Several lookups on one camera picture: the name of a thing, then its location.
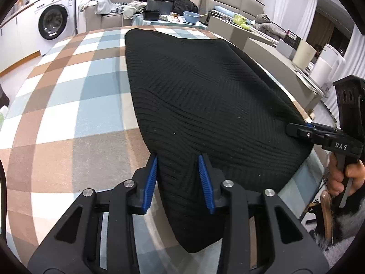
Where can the blue bowl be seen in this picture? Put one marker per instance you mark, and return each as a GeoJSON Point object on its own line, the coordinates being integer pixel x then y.
{"type": "Point", "coordinates": [191, 17]}

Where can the food package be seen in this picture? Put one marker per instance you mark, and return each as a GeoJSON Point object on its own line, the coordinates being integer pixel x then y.
{"type": "Point", "coordinates": [172, 18]}

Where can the beige platform ledge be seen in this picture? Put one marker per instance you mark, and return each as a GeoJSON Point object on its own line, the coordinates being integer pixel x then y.
{"type": "Point", "coordinates": [256, 48]}

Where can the black storage box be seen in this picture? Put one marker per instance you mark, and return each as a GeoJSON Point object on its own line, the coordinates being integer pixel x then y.
{"type": "Point", "coordinates": [159, 5]}

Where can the yellow-green toy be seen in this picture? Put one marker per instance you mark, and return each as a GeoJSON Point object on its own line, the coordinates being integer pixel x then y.
{"type": "Point", "coordinates": [240, 21]}

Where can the grey box with dark lid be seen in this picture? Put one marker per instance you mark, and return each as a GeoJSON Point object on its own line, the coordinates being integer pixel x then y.
{"type": "Point", "coordinates": [288, 45]}

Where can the light blue clothes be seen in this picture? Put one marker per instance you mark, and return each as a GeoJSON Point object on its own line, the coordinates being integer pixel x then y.
{"type": "Point", "coordinates": [99, 4]}

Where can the small black tray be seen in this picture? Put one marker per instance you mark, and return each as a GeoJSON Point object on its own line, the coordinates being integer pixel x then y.
{"type": "Point", "coordinates": [151, 15]}

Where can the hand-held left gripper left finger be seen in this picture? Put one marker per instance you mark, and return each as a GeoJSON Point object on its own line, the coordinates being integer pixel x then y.
{"type": "Point", "coordinates": [150, 185]}

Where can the wooden chair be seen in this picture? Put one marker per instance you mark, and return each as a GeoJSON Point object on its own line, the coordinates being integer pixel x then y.
{"type": "Point", "coordinates": [326, 214]}

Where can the white washing machine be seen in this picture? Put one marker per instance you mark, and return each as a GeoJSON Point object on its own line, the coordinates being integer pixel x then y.
{"type": "Point", "coordinates": [52, 22]}

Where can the beige sofa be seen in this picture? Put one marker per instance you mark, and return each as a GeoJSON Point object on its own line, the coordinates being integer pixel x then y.
{"type": "Point", "coordinates": [114, 20]}

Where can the cream cylinder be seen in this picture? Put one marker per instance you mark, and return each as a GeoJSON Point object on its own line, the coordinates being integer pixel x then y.
{"type": "Point", "coordinates": [303, 54]}

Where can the white cloth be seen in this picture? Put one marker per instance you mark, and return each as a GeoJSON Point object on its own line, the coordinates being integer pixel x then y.
{"type": "Point", "coordinates": [134, 8]}

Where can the white curtain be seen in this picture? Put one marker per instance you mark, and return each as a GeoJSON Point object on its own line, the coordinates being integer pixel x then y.
{"type": "Point", "coordinates": [353, 57]}

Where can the side table with plaid cloth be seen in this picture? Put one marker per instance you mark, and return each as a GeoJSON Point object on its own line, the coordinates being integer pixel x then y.
{"type": "Point", "coordinates": [142, 24]}

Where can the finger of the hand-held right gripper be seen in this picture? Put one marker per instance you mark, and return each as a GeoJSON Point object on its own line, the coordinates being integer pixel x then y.
{"type": "Point", "coordinates": [302, 132]}

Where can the white kitchen counter cabinet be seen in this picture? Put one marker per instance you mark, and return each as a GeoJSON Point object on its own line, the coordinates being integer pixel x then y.
{"type": "Point", "coordinates": [17, 34]}

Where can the grey clothes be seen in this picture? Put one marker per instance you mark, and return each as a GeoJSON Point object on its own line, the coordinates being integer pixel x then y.
{"type": "Point", "coordinates": [269, 27]}

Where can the person's right hand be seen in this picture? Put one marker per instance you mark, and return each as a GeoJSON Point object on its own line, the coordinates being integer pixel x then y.
{"type": "Point", "coordinates": [335, 177]}

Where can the white tray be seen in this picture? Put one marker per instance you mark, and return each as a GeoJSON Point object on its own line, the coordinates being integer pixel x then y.
{"type": "Point", "coordinates": [310, 82]}

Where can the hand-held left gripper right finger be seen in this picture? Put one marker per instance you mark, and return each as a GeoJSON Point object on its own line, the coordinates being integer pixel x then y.
{"type": "Point", "coordinates": [206, 185]}

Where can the white appliance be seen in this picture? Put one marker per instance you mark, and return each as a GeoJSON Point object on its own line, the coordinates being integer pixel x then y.
{"type": "Point", "coordinates": [328, 65]}

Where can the blue pillow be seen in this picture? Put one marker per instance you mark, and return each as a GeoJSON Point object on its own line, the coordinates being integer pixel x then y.
{"type": "Point", "coordinates": [225, 10]}

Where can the plaid tablecloth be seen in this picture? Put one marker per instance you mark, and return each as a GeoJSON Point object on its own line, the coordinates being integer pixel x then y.
{"type": "Point", "coordinates": [71, 105]}

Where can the black jacket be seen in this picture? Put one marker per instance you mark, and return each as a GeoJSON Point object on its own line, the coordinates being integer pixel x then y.
{"type": "Point", "coordinates": [185, 2]}

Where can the black knit sweater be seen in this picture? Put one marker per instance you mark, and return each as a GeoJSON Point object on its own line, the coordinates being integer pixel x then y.
{"type": "Point", "coordinates": [205, 97]}

